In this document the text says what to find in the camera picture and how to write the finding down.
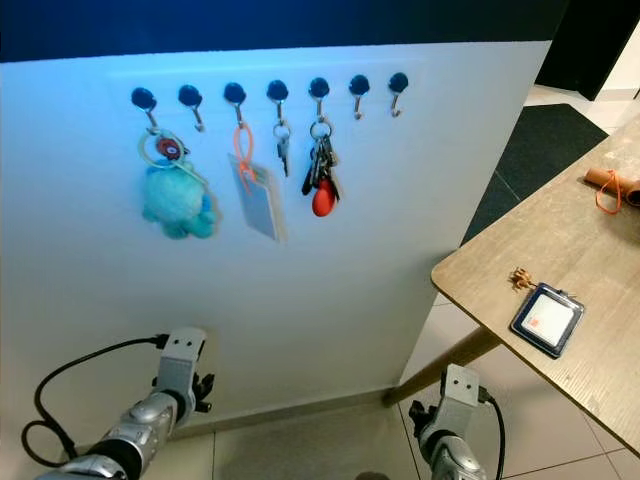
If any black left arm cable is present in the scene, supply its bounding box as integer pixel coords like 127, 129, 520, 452
23, 334, 171, 467

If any small silver key on ring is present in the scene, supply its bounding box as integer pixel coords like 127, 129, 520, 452
273, 120, 292, 179

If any dark blue wall hook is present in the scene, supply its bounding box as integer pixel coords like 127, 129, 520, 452
349, 74, 371, 121
266, 79, 290, 125
387, 71, 410, 118
308, 76, 331, 123
223, 82, 247, 126
178, 85, 203, 133
131, 87, 159, 131

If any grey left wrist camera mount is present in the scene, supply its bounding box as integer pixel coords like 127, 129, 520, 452
157, 327, 208, 401

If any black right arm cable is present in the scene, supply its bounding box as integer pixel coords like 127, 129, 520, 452
478, 388, 507, 480

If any copper keychain clasp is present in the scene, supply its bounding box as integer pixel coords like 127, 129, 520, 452
510, 266, 536, 293

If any key bunch with red fob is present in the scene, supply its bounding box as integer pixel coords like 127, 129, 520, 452
300, 120, 344, 219

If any teal plush keychain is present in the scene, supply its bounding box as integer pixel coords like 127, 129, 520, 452
138, 127, 219, 241

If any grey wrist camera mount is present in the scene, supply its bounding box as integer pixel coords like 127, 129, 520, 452
157, 327, 208, 401
438, 364, 489, 441

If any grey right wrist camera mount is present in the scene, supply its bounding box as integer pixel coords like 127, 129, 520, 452
438, 364, 489, 441

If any clear card holder orange loop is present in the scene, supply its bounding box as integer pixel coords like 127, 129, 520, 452
232, 122, 291, 246

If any dark floor mat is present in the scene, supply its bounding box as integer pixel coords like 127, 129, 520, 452
460, 103, 609, 246

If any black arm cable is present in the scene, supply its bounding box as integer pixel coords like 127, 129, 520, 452
478, 388, 507, 480
23, 334, 171, 467

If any brown tube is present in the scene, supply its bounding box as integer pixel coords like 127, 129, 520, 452
584, 167, 640, 208

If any wooden table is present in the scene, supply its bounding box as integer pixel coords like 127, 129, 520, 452
382, 112, 640, 459

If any orange loop strap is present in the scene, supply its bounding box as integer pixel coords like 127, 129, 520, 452
594, 172, 623, 216

